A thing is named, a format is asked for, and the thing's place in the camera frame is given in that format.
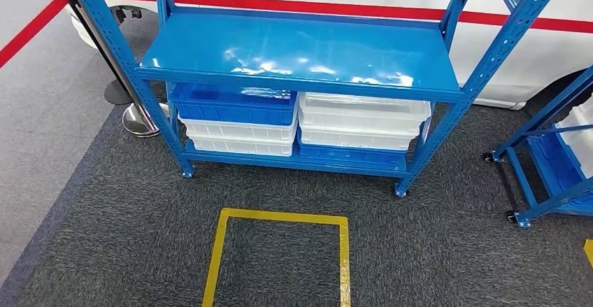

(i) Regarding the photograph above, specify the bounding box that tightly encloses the blue metal shelf rack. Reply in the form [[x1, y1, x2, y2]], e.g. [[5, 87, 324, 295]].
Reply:
[[62, 0, 573, 199]]

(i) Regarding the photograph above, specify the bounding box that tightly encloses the narrow blue shelf rack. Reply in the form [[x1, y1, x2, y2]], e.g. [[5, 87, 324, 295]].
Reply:
[[483, 64, 593, 229]]

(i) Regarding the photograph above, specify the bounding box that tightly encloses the blue plastic crate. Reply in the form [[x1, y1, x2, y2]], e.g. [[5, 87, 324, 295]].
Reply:
[[169, 82, 299, 127], [537, 131, 593, 206], [296, 129, 408, 167]]

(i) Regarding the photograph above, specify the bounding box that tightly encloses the red barrier belt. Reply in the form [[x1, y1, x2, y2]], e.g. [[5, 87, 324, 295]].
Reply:
[[0, 0, 69, 69], [99, 0, 593, 35]]

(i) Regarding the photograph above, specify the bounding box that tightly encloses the white car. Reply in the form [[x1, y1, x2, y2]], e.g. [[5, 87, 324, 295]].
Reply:
[[53, 0, 593, 110]]

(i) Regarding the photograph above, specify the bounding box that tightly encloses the black stanchion post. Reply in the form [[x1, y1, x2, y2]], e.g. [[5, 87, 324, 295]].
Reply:
[[46, 0, 161, 138]]

